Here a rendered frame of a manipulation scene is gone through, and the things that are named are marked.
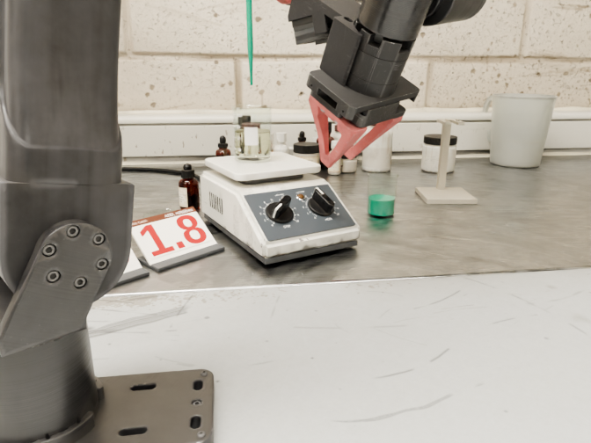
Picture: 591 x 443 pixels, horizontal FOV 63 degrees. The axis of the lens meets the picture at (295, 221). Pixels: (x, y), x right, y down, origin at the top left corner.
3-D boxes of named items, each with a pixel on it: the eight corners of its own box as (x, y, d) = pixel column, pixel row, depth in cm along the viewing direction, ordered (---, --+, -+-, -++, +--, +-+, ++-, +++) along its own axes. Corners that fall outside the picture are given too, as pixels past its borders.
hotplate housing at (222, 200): (361, 248, 58) (364, 183, 56) (263, 269, 52) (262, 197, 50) (275, 203, 77) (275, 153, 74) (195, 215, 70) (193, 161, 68)
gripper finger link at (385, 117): (295, 148, 54) (318, 73, 47) (340, 134, 58) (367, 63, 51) (336, 186, 51) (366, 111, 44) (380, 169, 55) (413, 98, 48)
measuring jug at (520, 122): (457, 157, 115) (464, 92, 111) (496, 154, 121) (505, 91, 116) (523, 172, 100) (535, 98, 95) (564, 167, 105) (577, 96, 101)
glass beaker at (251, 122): (280, 164, 64) (280, 101, 61) (242, 168, 61) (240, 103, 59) (260, 156, 69) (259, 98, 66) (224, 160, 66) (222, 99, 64)
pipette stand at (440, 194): (477, 204, 77) (487, 122, 73) (426, 204, 77) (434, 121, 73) (461, 192, 84) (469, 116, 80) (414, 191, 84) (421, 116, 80)
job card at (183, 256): (225, 250, 57) (223, 216, 56) (158, 272, 51) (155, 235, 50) (193, 237, 61) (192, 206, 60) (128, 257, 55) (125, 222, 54)
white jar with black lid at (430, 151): (459, 173, 99) (463, 138, 96) (426, 174, 98) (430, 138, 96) (446, 166, 105) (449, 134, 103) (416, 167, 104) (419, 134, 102)
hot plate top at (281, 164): (324, 171, 62) (324, 164, 62) (237, 182, 56) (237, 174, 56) (280, 156, 72) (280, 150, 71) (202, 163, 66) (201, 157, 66)
